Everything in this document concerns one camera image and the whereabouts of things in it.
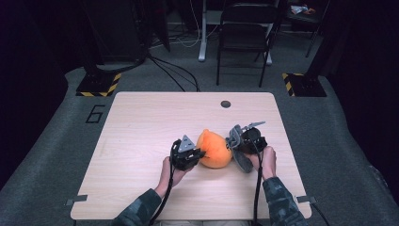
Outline orange plush toy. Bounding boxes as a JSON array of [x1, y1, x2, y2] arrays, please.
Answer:
[[196, 128, 233, 170]]

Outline white desk leg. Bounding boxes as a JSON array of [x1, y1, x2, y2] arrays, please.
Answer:
[[198, 0, 209, 62]]

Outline dark cabinet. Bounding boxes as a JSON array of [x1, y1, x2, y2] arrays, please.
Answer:
[[84, 0, 149, 64]]

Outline grey cloth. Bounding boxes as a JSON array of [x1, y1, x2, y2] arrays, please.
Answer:
[[225, 124, 254, 174]]

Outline black side table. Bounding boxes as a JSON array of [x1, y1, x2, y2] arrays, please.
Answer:
[[286, 0, 330, 59]]

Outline white cable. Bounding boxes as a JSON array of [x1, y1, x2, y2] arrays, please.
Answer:
[[175, 0, 220, 49]]

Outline black yellow striped stand base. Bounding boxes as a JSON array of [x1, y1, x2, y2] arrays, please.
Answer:
[[75, 73, 122, 98], [281, 73, 327, 98]]

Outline grey tape strip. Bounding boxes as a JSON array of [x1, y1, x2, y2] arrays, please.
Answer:
[[295, 195, 318, 204], [64, 194, 88, 207]]

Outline colourful items on side table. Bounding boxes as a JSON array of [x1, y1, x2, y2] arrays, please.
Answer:
[[290, 4, 316, 16]]

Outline person's right hand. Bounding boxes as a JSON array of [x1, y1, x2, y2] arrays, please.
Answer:
[[247, 145, 278, 182]]

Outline black folding chair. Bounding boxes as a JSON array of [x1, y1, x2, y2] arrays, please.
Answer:
[[215, 2, 280, 89]]

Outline black floor cables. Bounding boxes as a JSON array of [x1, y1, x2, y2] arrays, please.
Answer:
[[147, 55, 201, 92]]

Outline thin black cable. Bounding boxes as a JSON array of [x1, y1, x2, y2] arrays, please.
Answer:
[[311, 202, 334, 226]]

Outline person's left hand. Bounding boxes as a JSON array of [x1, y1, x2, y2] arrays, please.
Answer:
[[154, 155, 194, 199]]

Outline left hand-held gripper cable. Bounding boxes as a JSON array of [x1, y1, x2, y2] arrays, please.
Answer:
[[150, 139, 182, 226]]

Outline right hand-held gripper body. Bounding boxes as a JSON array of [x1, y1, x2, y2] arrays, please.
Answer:
[[239, 121, 268, 155]]

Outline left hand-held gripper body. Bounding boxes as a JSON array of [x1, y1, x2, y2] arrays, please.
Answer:
[[170, 135, 200, 172]]

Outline hand-held gripper cable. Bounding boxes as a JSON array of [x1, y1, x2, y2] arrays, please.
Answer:
[[150, 139, 182, 226], [250, 137, 264, 226]]

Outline right hand-held gripper cable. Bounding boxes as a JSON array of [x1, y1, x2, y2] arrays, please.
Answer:
[[250, 137, 264, 226]]

